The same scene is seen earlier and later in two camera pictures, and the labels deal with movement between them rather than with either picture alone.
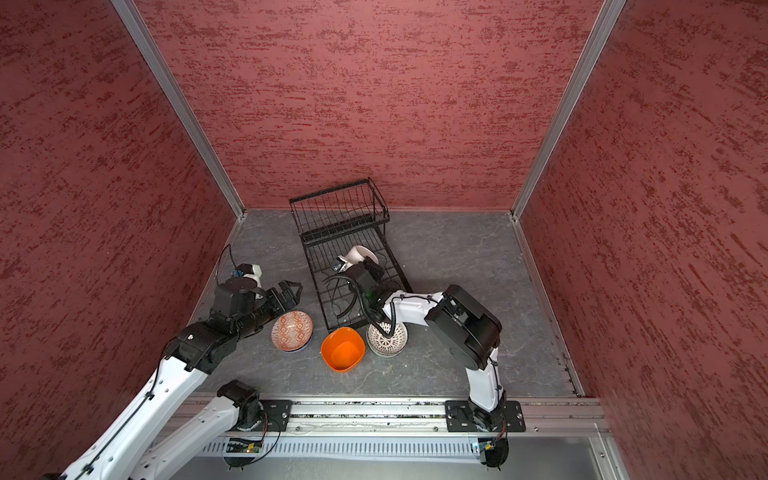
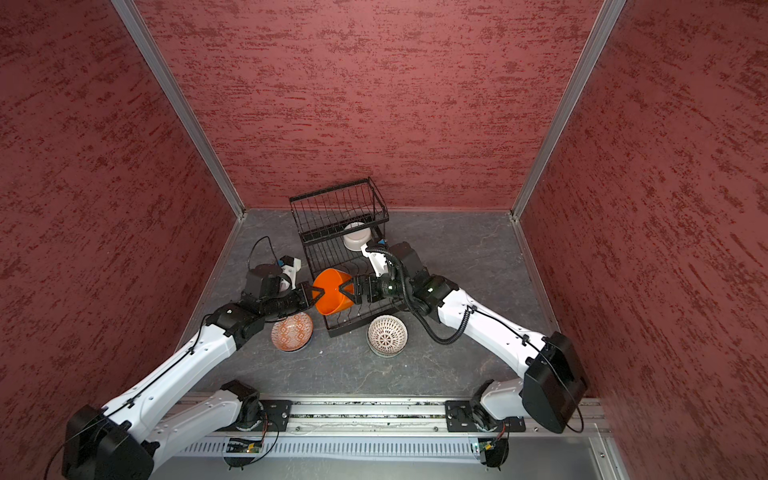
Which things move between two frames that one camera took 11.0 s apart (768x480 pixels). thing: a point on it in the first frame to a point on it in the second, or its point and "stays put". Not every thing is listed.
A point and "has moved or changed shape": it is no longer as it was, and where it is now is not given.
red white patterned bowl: [382, 346] stays put
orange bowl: [342, 349] to [333, 301]
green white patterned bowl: [387, 346] stays put
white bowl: [359, 253] has moved or changed shape
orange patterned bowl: [292, 331] stays put
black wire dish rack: [349, 253] stays put
